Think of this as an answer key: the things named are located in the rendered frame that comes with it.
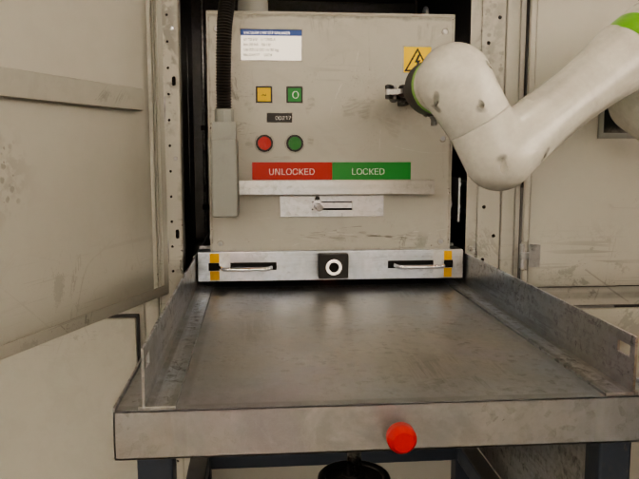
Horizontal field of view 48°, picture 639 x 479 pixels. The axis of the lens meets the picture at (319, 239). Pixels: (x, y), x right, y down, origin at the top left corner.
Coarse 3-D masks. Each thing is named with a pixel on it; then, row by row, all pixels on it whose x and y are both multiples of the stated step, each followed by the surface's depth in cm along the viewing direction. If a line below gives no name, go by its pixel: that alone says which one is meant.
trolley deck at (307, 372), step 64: (256, 320) 119; (320, 320) 119; (384, 320) 119; (448, 320) 119; (128, 384) 86; (192, 384) 86; (256, 384) 86; (320, 384) 86; (384, 384) 86; (448, 384) 86; (512, 384) 86; (576, 384) 86; (128, 448) 78; (192, 448) 79; (256, 448) 79; (320, 448) 80; (384, 448) 81; (448, 448) 81
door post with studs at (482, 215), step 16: (480, 0) 143; (496, 0) 143; (480, 16) 144; (496, 16) 143; (480, 32) 144; (496, 32) 144; (480, 48) 144; (496, 48) 144; (496, 64) 145; (480, 192) 148; (496, 192) 148; (480, 208) 148; (496, 208) 148; (480, 224) 148; (496, 224) 149; (480, 240) 149; (496, 240) 149; (480, 256) 149; (496, 256) 150
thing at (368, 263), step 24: (216, 264) 143; (240, 264) 144; (264, 264) 144; (288, 264) 144; (312, 264) 145; (360, 264) 146; (384, 264) 146; (408, 264) 147; (432, 264) 147; (456, 264) 148
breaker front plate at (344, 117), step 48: (240, 48) 140; (336, 48) 141; (384, 48) 142; (432, 48) 143; (240, 96) 141; (336, 96) 142; (384, 96) 143; (240, 144) 142; (336, 144) 144; (384, 144) 144; (432, 144) 145; (240, 240) 144; (288, 240) 145; (336, 240) 146; (384, 240) 147; (432, 240) 148
